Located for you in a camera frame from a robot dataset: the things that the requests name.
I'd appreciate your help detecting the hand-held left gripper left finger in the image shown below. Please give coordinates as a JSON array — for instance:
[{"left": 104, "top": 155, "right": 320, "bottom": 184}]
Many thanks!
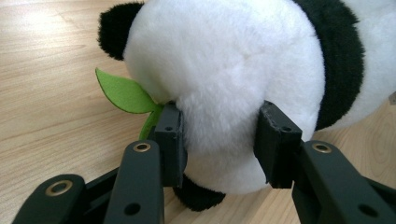
[{"left": 153, "top": 100, "right": 189, "bottom": 189}]

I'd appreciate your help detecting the panda plush toy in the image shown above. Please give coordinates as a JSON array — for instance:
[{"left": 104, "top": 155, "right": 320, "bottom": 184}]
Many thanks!
[{"left": 94, "top": 0, "right": 396, "bottom": 213}]

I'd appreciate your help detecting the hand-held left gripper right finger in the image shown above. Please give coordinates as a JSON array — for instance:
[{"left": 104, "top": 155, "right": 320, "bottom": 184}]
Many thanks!
[{"left": 253, "top": 99, "right": 304, "bottom": 190}]

